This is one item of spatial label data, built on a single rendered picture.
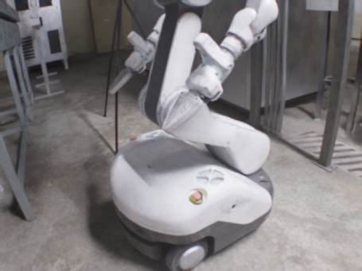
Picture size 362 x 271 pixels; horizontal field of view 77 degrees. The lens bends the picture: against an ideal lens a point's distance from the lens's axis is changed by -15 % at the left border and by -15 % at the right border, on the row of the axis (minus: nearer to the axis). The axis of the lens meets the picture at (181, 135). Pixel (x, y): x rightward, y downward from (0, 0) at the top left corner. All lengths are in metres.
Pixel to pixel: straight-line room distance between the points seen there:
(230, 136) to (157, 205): 0.37
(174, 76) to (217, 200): 0.40
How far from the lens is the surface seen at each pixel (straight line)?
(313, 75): 2.58
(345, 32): 1.45
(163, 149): 1.12
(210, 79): 0.64
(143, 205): 0.84
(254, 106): 1.96
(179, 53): 0.82
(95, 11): 7.14
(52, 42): 5.93
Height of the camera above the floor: 0.86
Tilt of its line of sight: 26 degrees down
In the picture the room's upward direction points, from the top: 4 degrees counter-clockwise
